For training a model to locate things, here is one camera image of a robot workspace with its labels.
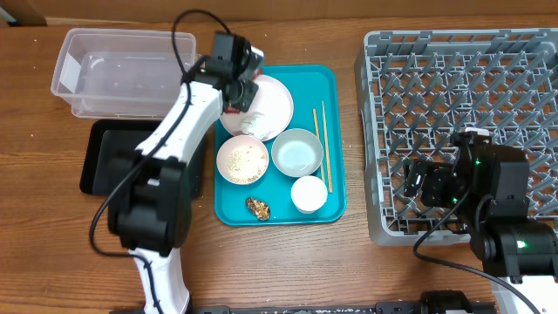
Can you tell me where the grey-blue bowl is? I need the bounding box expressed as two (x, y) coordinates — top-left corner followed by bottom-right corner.
(271, 128), (322, 178)

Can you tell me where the white cup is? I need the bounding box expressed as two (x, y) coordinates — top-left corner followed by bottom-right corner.
(291, 175), (328, 214)

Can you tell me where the white tissue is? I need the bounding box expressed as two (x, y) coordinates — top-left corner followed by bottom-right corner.
(240, 113), (267, 137)

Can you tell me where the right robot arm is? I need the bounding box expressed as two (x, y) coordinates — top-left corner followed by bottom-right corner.
(404, 128), (557, 313)

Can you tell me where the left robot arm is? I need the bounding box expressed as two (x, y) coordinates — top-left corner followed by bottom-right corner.
(99, 32), (264, 313)

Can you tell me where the grey dishwasher rack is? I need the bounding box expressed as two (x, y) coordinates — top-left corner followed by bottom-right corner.
(355, 28), (557, 246)

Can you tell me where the pink bowl with crumbs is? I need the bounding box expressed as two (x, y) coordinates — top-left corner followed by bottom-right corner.
(216, 135), (269, 185)

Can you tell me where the teal plastic tray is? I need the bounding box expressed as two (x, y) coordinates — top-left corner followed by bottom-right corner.
(214, 65), (346, 227)

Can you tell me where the clear plastic bin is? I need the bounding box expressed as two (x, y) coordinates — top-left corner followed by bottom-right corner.
(51, 28), (197, 119)

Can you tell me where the black tray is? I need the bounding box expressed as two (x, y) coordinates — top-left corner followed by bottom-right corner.
(78, 119), (206, 200)

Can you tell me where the brown food scrap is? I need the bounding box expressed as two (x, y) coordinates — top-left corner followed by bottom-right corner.
(245, 197), (271, 221)

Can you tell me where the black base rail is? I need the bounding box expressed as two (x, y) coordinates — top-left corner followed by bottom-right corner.
(187, 290), (497, 314)

